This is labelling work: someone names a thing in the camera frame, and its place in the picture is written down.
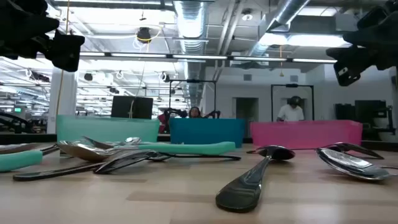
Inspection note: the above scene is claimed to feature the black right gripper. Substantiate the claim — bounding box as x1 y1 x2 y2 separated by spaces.
325 0 398 87

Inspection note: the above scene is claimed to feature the grey door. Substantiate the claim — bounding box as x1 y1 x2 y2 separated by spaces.
235 97 259 138

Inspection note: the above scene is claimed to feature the translucent teal plastic bin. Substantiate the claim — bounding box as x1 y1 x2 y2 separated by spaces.
56 114 161 144

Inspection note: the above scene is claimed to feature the translucent pink plastic bin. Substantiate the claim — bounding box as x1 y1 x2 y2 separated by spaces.
250 119 364 150

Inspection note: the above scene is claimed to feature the blue plastic bin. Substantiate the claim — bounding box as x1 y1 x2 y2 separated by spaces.
169 118 246 149

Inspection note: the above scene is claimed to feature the wide ribbed silver duct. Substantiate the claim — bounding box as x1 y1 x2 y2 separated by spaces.
173 0 208 108

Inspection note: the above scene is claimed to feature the teal handled silver spoon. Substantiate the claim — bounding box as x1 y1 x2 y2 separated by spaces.
0 142 40 156
57 139 236 162
316 147 398 182
0 150 44 173

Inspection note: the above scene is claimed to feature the white column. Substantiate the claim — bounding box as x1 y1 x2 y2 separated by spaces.
46 67 78 134

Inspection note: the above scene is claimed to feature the long ceiling light bar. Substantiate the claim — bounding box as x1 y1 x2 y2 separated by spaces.
79 51 338 65

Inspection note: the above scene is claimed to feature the yellow power cable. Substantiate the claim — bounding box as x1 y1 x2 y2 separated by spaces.
55 0 71 116

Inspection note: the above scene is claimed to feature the round ceiling sensor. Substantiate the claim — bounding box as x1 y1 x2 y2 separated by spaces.
241 8 254 22

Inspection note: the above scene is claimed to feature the smooth silver ventilation duct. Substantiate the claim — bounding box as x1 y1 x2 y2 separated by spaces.
248 0 312 57

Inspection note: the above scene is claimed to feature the black ceiling cord reel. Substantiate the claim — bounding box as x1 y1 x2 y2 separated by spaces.
136 27 152 44

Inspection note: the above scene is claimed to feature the black stand frame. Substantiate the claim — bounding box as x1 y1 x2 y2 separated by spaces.
271 83 315 123
169 79 218 119

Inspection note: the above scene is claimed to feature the black metal spoon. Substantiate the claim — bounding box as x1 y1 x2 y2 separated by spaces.
12 161 108 182
215 145 296 214
93 150 242 175
246 142 385 160

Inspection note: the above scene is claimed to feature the person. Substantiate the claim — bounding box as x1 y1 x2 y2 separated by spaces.
276 95 305 123
188 106 203 119

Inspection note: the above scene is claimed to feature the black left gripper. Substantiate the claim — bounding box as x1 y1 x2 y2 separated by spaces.
0 0 86 73

